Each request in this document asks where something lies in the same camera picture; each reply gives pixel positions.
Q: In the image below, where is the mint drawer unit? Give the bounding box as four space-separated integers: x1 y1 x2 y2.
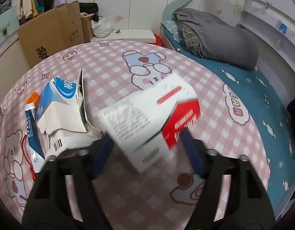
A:
0 6 20 44

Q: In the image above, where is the teal candy print bedsheet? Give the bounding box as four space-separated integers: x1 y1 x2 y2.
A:
161 28 295 219

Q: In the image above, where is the plaid pillow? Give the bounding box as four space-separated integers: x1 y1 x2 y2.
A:
179 23 202 57

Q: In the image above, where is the grey folded blanket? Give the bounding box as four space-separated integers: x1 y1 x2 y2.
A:
174 8 259 71

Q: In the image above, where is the blue white milk carton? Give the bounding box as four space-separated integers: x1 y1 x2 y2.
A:
36 69 103 160

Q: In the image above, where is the large cardboard box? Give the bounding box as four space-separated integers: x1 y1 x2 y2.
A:
17 1 92 67

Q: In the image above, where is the white plastic bag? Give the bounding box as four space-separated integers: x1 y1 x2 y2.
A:
91 17 114 39

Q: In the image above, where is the red white storage box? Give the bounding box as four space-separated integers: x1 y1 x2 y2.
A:
91 29 156 44

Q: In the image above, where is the pink checkered tablecloth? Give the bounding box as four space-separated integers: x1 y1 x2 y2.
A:
0 39 272 230

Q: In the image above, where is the mint bunk bed frame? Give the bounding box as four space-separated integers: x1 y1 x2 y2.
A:
160 0 295 41

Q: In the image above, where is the cream base cabinet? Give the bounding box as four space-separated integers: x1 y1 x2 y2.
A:
0 32 30 102

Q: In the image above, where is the red white carton box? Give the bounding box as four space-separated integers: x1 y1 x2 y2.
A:
98 74 201 173

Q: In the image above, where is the blue white toothpaste tube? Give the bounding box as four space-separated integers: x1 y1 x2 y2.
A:
24 102 45 173

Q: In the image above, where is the orange bottle cap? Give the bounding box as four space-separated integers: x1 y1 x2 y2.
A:
26 92 40 108

